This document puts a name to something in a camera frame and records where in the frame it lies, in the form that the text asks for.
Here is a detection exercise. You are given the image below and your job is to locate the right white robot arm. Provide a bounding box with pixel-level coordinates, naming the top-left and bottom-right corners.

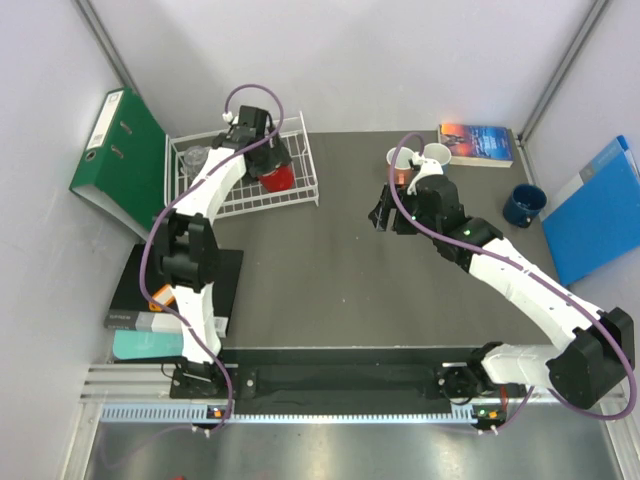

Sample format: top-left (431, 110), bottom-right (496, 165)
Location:
top-left (368, 174), bottom-right (635, 410)

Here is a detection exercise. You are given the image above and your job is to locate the orange tag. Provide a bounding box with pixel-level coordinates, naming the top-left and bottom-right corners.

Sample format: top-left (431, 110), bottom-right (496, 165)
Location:
top-left (148, 284), bottom-right (175, 312)

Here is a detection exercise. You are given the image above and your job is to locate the black book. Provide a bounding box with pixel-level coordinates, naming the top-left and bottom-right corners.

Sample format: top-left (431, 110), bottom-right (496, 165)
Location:
top-left (103, 244), bottom-right (244, 338)

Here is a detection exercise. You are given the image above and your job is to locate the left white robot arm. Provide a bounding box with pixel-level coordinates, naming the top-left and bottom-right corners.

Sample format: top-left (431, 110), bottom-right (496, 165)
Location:
top-left (152, 106), bottom-right (294, 399)

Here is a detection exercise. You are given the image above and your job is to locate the light blue ceramic mug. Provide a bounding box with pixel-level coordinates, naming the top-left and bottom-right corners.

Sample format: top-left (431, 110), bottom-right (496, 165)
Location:
top-left (423, 143), bottom-right (452, 170)

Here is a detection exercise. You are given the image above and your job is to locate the grey slotted cable duct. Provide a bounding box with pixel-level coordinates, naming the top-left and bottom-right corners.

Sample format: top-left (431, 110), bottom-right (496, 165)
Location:
top-left (99, 402), bottom-right (481, 425)

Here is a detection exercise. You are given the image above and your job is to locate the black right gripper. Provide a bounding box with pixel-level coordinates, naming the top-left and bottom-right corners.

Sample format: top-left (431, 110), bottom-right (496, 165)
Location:
top-left (369, 183), bottom-right (440, 241)

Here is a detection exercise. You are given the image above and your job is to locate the blue cover paperback book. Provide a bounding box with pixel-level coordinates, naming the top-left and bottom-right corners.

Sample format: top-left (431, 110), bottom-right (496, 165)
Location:
top-left (438, 124), bottom-right (514, 168)

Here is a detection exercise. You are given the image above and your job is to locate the clear drinking glass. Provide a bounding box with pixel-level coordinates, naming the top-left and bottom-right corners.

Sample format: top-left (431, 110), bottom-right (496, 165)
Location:
top-left (183, 146), bottom-right (210, 179)

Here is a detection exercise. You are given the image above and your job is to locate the green lever arch binder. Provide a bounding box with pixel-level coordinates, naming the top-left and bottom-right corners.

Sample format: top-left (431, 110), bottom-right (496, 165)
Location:
top-left (69, 88), bottom-right (168, 239)

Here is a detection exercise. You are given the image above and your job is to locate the aluminium frame rail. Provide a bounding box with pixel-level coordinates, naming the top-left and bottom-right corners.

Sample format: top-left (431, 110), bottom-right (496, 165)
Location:
top-left (80, 364), bottom-right (175, 403)

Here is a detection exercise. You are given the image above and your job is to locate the dark blue ceramic mug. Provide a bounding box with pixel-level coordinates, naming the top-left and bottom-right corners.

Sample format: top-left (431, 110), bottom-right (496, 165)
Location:
top-left (503, 184), bottom-right (547, 228)

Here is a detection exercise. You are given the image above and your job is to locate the teal notebook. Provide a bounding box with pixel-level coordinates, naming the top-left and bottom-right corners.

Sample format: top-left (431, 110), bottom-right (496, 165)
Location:
top-left (112, 330), bottom-right (183, 360)

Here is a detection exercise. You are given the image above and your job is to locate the red ceramic mug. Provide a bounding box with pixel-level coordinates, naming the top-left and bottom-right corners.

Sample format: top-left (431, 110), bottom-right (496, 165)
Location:
top-left (258, 165), bottom-right (295, 193)

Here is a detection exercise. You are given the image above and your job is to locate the pink ceramic mug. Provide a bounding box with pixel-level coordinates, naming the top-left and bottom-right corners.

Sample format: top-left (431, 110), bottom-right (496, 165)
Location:
top-left (386, 147), bottom-right (414, 187)

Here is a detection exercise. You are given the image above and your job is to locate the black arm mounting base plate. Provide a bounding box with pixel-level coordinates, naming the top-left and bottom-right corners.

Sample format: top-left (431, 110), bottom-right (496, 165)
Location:
top-left (188, 347), bottom-right (516, 417)

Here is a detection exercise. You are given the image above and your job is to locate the blue folder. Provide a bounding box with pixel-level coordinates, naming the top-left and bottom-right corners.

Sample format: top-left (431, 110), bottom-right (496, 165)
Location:
top-left (542, 135), bottom-right (639, 286)

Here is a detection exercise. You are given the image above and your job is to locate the white wire dish rack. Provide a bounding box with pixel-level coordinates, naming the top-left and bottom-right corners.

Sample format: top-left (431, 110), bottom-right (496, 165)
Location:
top-left (163, 113), bottom-right (320, 218)

